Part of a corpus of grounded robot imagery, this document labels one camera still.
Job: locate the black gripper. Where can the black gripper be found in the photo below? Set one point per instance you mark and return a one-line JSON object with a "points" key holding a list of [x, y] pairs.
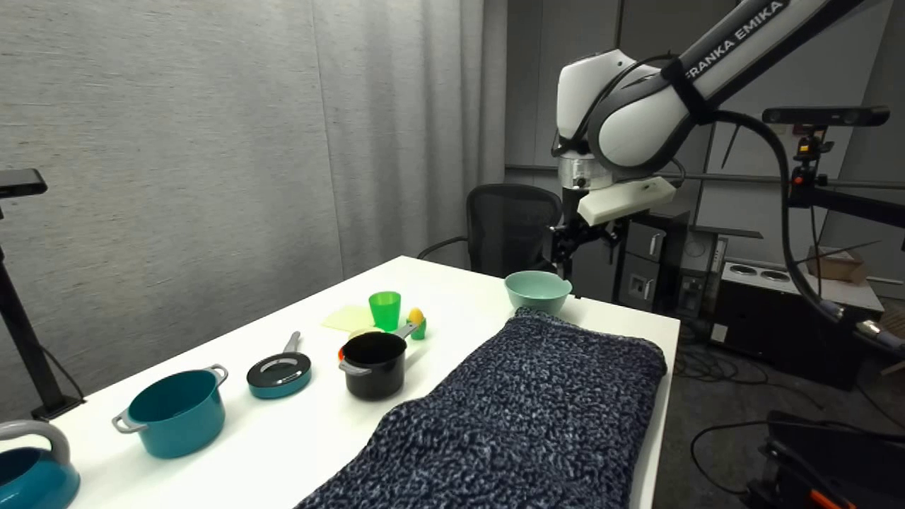
{"points": [[585, 220]]}

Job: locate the dark blue speckled fleece blanket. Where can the dark blue speckled fleece blanket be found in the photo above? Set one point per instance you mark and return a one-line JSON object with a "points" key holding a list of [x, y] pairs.
{"points": [[527, 425]]}

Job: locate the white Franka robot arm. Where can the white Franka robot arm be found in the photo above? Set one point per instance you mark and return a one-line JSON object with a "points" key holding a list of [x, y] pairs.
{"points": [[641, 114]]}

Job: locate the mint green bowl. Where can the mint green bowl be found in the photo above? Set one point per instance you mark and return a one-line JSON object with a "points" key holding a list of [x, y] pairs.
{"points": [[538, 287]]}

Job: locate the black office chair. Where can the black office chair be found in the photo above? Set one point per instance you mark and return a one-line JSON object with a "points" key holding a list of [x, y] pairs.
{"points": [[511, 226]]}

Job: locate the grey computer towers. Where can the grey computer towers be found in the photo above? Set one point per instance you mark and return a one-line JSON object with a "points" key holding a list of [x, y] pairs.
{"points": [[670, 262]]}

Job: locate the yellow green toy corn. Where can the yellow green toy corn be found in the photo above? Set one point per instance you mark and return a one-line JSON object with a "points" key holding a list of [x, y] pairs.
{"points": [[417, 326]]}

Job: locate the green plastic cup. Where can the green plastic cup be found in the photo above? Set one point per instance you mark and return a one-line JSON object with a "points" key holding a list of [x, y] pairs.
{"points": [[387, 308]]}

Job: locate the black equipment case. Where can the black equipment case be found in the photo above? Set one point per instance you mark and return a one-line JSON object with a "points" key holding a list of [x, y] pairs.
{"points": [[783, 320]]}

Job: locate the pale yellow plate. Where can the pale yellow plate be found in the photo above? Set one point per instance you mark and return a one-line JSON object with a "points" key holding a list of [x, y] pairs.
{"points": [[344, 320]]}

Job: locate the brown cardboard box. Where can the brown cardboard box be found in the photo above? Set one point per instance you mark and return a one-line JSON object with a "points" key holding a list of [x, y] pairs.
{"points": [[839, 267]]}

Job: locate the black boom stand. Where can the black boom stand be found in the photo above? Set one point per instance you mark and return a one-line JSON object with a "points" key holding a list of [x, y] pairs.
{"points": [[851, 202]]}

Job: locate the small teal frying pan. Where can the small teal frying pan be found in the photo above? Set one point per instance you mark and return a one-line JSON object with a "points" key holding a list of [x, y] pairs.
{"points": [[278, 374]]}

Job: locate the teal cooking pot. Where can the teal cooking pot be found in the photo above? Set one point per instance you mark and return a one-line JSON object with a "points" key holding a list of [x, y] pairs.
{"points": [[180, 414]]}

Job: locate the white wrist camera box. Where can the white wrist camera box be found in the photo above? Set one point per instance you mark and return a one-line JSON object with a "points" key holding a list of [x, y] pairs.
{"points": [[626, 197]]}

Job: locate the camera bar on boom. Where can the camera bar on boom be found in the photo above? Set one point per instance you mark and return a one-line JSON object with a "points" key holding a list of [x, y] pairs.
{"points": [[824, 117]]}

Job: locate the black camera tripod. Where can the black camera tripod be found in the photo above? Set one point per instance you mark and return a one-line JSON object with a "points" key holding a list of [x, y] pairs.
{"points": [[25, 339]]}

